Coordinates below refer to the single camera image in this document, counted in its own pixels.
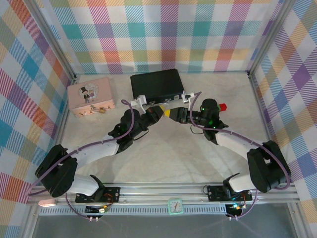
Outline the black briefcase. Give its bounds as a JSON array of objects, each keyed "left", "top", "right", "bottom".
[{"left": 130, "top": 69, "right": 186, "bottom": 106}]

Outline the pink tin box cartoon couple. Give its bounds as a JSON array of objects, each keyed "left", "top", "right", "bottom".
[{"left": 67, "top": 76, "right": 116, "bottom": 118}]

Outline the mint green square clock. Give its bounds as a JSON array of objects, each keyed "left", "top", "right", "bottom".
[{"left": 167, "top": 198, "right": 183, "bottom": 215}]

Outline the small circuit board green light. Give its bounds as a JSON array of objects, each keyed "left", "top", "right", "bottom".
[{"left": 226, "top": 202, "right": 244, "bottom": 215}]

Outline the small pink block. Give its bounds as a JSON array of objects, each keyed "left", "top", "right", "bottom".
[{"left": 38, "top": 199, "right": 56, "bottom": 208}]

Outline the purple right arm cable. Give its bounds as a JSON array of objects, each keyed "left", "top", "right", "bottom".
[{"left": 189, "top": 91, "right": 292, "bottom": 221}]

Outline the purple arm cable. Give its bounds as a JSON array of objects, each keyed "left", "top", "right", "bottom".
[
  {"left": 189, "top": 91, "right": 292, "bottom": 221},
  {"left": 26, "top": 98, "right": 139, "bottom": 221}
]

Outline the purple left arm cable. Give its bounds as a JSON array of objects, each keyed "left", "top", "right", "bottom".
[{"left": 26, "top": 98, "right": 139, "bottom": 221}]

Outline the aluminium side frame rail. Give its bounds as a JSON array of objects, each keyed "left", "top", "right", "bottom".
[
  {"left": 247, "top": 71, "right": 317, "bottom": 238},
  {"left": 21, "top": 74, "right": 79, "bottom": 238}
]

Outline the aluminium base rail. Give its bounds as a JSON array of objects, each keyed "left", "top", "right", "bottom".
[{"left": 26, "top": 182, "right": 299, "bottom": 205}]

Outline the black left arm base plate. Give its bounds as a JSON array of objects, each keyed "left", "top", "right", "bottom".
[{"left": 75, "top": 186, "right": 121, "bottom": 204}]

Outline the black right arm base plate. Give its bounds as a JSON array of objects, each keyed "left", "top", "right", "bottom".
[{"left": 207, "top": 184, "right": 253, "bottom": 202}]

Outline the grey slotted cable duct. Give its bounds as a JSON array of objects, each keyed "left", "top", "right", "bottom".
[{"left": 39, "top": 204, "right": 227, "bottom": 216}]

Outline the aluminium upright frame post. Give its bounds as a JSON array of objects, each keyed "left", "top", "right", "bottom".
[
  {"left": 247, "top": 0, "right": 298, "bottom": 78},
  {"left": 28, "top": 0, "right": 78, "bottom": 83}
]

